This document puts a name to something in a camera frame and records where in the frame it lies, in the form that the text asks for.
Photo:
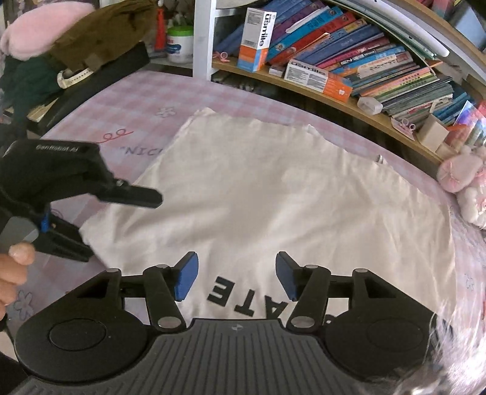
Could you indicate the tall white orange box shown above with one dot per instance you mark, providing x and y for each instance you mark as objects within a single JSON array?
[{"x": 256, "y": 38}]

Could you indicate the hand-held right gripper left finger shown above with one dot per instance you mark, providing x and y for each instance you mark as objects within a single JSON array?
[{"x": 186, "y": 277}]

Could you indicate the person's right forearm fluffy sleeve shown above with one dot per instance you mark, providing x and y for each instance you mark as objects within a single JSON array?
[{"x": 455, "y": 360}]

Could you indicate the bunch of pens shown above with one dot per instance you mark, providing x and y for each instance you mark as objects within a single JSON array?
[{"x": 180, "y": 13}]

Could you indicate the pink checked cartoon bedsheet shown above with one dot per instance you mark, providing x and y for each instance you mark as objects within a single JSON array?
[{"x": 152, "y": 95}]

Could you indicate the dark green garment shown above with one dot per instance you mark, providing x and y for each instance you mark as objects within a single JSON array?
[{"x": 26, "y": 83}]

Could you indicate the pink white plush toy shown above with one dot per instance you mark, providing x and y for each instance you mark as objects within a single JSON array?
[{"x": 463, "y": 182}]

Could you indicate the cream printed t-shirt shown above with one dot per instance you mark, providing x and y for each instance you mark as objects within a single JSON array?
[{"x": 265, "y": 190}]

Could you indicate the grey storage box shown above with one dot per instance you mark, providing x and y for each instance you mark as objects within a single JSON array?
[{"x": 470, "y": 19}]

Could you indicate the small white box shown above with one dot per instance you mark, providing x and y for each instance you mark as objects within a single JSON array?
[{"x": 276, "y": 71}]

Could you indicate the red tassel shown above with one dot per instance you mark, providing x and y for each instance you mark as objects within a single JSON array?
[{"x": 160, "y": 28}]

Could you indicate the flat white orange box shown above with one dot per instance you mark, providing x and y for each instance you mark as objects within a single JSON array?
[{"x": 317, "y": 79}]

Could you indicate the person's left hand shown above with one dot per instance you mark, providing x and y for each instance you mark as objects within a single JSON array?
[{"x": 15, "y": 266}]

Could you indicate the small wooden box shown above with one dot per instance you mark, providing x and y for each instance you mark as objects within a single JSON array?
[{"x": 432, "y": 133}]

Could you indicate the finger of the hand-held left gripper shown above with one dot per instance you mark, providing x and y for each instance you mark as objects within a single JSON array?
[
  {"x": 136, "y": 195},
  {"x": 64, "y": 239}
]

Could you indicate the white jar green lid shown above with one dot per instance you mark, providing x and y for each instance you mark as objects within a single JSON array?
[{"x": 179, "y": 45}]

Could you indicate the pink fluffy hat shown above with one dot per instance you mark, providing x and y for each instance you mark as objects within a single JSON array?
[{"x": 41, "y": 30}]

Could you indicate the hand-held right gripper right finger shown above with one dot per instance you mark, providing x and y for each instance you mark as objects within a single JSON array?
[{"x": 286, "y": 277}]

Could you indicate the olive green jacket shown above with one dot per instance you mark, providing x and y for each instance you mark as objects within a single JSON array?
[{"x": 106, "y": 34}]

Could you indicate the black chair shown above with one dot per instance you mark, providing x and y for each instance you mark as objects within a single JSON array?
[{"x": 106, "y": 76}]

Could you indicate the white and wooden bookshelf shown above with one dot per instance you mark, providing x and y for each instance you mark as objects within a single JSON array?
[{"x": 203, "y": 38}]

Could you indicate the white tablet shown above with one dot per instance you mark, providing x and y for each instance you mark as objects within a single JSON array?
[{"x": 410, "y": 26}]

